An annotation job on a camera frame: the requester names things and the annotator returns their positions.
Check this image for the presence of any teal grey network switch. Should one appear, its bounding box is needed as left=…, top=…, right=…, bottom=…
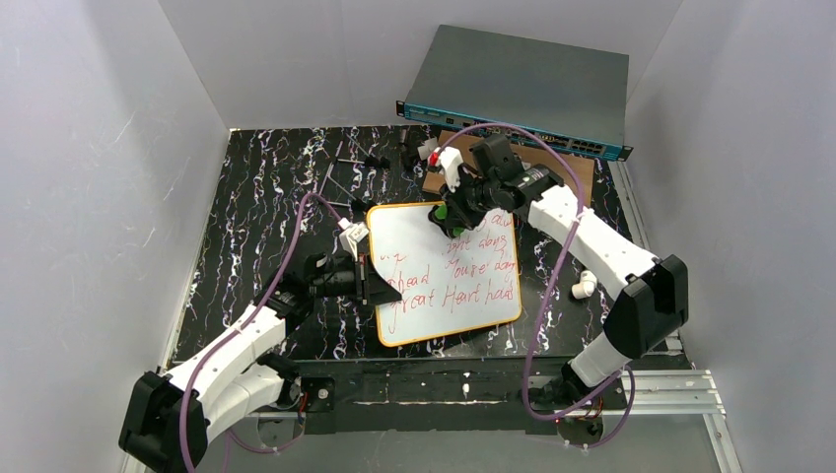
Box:
left=395, top=25, right=633, bottom=162

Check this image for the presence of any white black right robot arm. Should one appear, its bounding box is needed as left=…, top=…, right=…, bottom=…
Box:
left=427, top=134, right=688, bottom=409

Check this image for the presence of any white pvc elbow far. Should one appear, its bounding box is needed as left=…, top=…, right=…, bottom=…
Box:
left=416, top=138, right=439, bottom=161

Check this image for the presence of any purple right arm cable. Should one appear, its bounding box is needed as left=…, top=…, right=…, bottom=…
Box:
left=431, top=122, right=636, bottom=450

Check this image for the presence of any green black whiteboard eraser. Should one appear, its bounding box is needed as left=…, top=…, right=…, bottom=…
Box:
left=428, top=203, right=468, bottom=238

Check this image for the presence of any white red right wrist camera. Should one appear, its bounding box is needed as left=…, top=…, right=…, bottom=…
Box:
left=427, top=147, right=464, bottom=192

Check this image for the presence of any yellow framed whiteboard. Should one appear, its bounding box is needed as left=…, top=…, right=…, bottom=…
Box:
left=367, top=203, right=523, bottom=347

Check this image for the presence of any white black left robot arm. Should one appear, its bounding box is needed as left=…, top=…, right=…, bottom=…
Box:
left=117, top=252, right=402, bottom=472

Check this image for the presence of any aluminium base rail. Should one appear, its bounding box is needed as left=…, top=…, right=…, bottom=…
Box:
left=119, top=366, right=740, bottom=472

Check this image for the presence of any brown wooden board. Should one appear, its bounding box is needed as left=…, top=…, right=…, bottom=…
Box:
left=452, top=135, right=594, bottom=207

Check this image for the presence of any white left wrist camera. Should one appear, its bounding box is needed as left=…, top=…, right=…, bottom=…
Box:
left=338, top=218, right=369, bottom=260

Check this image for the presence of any white pvc elbow near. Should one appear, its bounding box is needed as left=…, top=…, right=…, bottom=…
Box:
left=571, top=270, right=598, bottom=300

